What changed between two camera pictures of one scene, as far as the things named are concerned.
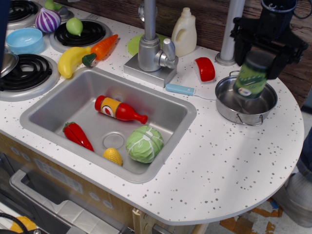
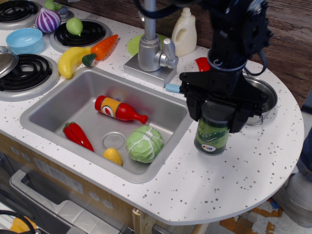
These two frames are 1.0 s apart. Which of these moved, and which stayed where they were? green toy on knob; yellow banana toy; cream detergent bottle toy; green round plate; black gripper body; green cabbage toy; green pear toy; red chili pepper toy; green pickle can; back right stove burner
Moved: green pickle can; black gripper body
Stayed: red chili pepper toy; green pear toy; green round plate; back right stove burner; green cabbage toy; green toy on knob; cream detergent bottle toy; yellow banana toy
